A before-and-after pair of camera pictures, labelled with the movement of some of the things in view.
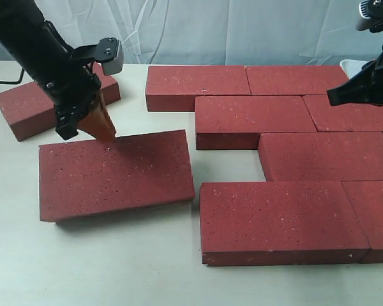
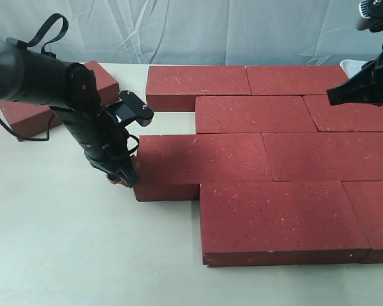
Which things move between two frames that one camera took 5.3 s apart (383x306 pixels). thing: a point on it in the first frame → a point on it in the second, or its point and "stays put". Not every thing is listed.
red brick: x=33 y=111 stays put
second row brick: x=236 y=122 stays put
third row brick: x=327 y=156 stays put
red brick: x=90 y=177 → x=172 y=167
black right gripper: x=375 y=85 stays put
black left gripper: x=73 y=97 → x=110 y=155
